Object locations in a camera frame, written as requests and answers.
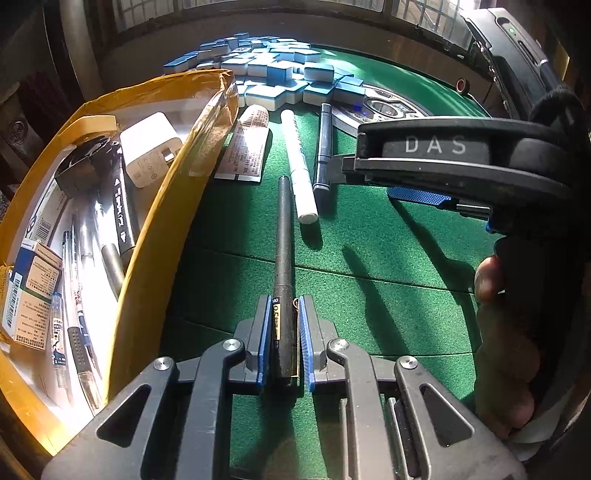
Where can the clear pen black grip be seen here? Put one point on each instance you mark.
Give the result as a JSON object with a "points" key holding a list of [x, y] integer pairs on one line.
{"points": [[78, 350]]}

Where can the white round column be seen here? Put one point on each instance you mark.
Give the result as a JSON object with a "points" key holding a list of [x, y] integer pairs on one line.
{"points": [[74, 41]]}

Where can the blue clear pen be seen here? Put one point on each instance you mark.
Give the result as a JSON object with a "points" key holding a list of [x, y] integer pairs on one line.
{"points": [[57, 332]]}

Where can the black marker white print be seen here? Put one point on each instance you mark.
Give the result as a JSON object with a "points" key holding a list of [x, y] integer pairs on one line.
{"points": [[122, 207]]}

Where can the person's right hand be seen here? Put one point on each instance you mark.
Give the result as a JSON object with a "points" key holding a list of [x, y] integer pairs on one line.
{"points": [[503, 360]]}

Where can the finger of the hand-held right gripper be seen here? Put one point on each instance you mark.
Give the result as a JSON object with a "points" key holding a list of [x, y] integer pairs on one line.
{"points": [[420, 196]]}

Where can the pile of blue mahjong tiles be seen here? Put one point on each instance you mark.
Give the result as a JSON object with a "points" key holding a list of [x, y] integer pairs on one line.
{"points": [[277, 69]]}

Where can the yellow taped cardboard box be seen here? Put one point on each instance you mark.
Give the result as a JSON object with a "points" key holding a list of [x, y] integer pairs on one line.
{"points": [[152, 258]]}

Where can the round table control panel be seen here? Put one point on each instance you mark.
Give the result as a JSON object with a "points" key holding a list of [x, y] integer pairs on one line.
{"points": [[392, 106]]}

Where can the silver grey pen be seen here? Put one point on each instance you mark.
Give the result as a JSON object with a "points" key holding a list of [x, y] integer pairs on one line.
{"points": [[113, 267]]}

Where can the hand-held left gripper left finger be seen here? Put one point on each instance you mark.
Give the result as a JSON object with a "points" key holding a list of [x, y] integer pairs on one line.
{"points": [[264, 341]]}

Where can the white charger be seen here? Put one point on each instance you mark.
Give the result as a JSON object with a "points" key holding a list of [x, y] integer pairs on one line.
{"points": [[147, 147]]}

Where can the dark blue pen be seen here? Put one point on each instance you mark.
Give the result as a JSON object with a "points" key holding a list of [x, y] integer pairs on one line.
{"points": [[323, 138]]}

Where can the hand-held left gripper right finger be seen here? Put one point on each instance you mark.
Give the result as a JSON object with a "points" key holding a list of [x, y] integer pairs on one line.
{"points": [[305, 341]]}

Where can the red round table button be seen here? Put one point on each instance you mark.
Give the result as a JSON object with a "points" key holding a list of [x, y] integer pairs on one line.
{"points": [[460, 85]]}

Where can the dark grey pen yellow label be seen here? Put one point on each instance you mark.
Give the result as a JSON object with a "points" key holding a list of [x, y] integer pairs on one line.
{"points": [[284, 240]]}

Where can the white marker pen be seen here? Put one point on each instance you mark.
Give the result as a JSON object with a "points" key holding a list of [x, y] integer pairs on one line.
{"points": [[300, 175]]}

